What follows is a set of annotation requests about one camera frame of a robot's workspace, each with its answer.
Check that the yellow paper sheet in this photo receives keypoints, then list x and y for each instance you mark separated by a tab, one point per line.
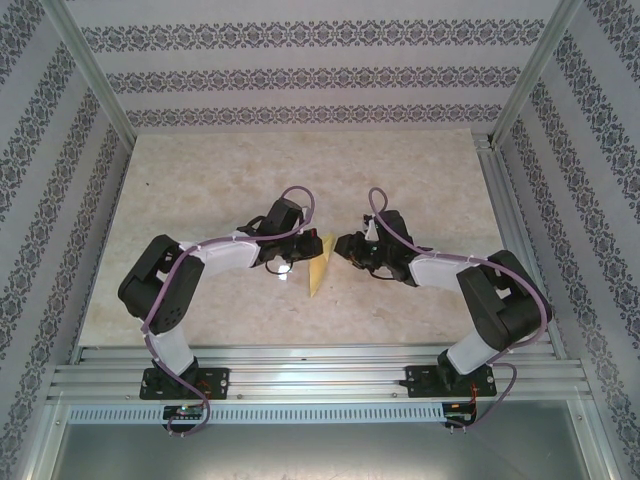
320	270

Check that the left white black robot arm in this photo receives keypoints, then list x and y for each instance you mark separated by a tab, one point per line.
225	255

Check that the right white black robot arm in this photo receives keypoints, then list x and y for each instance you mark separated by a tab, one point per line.
435	270

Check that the grey metal sheet panel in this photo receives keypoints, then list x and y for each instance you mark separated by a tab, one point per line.
320	450

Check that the aluminium side rail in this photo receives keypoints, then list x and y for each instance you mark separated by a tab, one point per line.
502	200

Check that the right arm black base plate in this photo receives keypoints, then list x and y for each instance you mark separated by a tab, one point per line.
417	380

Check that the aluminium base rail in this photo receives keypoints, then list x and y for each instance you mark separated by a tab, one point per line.
310	377

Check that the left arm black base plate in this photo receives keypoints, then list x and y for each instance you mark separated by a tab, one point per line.
220	382

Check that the aluminium frame post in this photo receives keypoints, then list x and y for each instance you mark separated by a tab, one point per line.
90	70
537	70

